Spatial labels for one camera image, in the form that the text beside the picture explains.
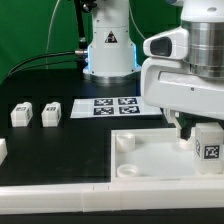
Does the white left barrier block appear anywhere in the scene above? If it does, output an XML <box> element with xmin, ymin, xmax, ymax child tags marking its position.
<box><xmin>0</xmin><ymin>138</ymin><xmax>8</xmax><ymax>165</ymax></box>

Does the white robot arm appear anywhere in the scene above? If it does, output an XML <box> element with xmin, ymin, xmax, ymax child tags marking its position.
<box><xmin>87</xmin><ymin>0</ymin><xmax>224</xmax><ymax>122</ymax></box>

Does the black cable lower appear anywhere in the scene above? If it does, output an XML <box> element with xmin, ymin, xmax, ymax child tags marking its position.
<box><xmin>9</xmin><ymin>59</ymin><xmax>88</xmax><ymax>76</ymax></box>

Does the white square tabletop tray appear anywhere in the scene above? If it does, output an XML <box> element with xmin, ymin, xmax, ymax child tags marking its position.
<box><xmin>111</xmin><ymin>128</ymin><xmax>224</xmax><ymax>182</ymax></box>

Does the white sheet with tags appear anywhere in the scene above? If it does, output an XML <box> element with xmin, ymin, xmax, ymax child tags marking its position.
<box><xmin>71</xmin><ymin>96</ymin><xmax>161</xmax><ymax>119</ymax></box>

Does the white cable right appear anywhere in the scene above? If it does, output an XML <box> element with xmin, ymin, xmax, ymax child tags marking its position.
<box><xmin>129</xmin><ymin>0</ymin><xmax>148</xmax><ymax>40</ymax></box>

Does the black cable upper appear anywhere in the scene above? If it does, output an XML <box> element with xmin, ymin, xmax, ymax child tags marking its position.
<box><xmin>6</xmin><ymin>50</ymin><xmax>88</xmax><ymax>78</ymax></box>

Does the black cable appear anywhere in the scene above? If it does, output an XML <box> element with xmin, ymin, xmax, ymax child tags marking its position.
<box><xmin>6</xmin><ymin>50</ymin><xmax>88</xmax><ymax>78</ymax></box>
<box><xmin>9</xmin><ymin>59</ymin><xmax>88</xmax><ymax>76</ymax></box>

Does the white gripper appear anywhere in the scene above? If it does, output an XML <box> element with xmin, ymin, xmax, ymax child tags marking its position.
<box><xmin>140</xmin><ymin>58</ymin><xmax>224</xmax><ymax>140</ymax></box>

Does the white front barrier wall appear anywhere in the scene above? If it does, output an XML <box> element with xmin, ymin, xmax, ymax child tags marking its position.
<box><xmin>0</xmin><ymin>180</ymin><xmax>224</xmax><ymax>215</ymax></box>

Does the grey thin cable left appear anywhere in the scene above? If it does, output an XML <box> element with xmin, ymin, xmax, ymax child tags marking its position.
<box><xmin>45</xmin><ymin>0</ymin><xmax>62</xmax><ymax>70</ymax></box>

